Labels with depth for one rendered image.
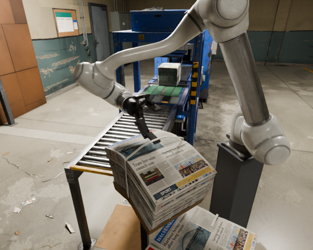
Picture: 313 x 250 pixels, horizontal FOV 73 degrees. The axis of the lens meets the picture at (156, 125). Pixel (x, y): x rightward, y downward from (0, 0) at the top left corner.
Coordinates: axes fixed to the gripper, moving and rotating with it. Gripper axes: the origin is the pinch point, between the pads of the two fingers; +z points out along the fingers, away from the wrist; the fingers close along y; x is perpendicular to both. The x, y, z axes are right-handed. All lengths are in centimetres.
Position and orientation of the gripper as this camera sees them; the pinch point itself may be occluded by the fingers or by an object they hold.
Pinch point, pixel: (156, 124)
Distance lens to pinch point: 81.8
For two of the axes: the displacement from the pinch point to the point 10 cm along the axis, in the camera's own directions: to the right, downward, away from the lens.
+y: -0.3, 8.6, 5.1
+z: 5.7, 4.3, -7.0
